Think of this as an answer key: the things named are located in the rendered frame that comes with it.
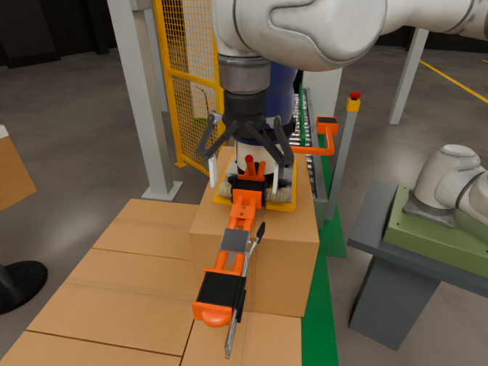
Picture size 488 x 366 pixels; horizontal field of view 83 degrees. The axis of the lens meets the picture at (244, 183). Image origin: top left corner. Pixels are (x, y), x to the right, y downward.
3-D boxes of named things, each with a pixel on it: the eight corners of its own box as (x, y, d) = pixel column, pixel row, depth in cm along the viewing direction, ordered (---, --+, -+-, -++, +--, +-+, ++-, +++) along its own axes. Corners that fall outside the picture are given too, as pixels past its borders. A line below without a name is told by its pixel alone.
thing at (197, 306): (206, 282, 59) (204, 266, 56) (240, 287, 58) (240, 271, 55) (193, 319, 52) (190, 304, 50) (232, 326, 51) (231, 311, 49)
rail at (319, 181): (303, 102, 356) (306, 87, 345) (308, 102, 355) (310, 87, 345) (314, 225, 167) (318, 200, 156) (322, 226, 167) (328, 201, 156)
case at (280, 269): (225, 209, 158) (221, 145, 135) (295, 213, 154) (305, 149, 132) (200, 306, 109) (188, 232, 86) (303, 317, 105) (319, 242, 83)
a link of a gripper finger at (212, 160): (211, 160, 57) (208, 160, 57) (213, 188, 61) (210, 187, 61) (216, 153, 60) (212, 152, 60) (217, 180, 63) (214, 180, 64)
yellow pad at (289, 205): (274, 160, 123) (274, 151, 120) (296, 163, 122) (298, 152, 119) (265, 209, 95) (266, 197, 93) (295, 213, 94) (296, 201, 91)
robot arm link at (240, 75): (224, 48, 50) (225, 81, 54) (210, 57, 43) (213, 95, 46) (274, 49, 49) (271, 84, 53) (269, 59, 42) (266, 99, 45)
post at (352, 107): (323, 215, 236) (348, 97, 180) (331, 216, 236) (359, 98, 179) (323, 220, 231) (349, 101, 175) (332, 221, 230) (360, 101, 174)
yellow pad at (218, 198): (232, 157, 126) (232, 147, 123) (253, 159, 124) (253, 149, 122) (211, 203, 98) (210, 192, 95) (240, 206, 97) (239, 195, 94)
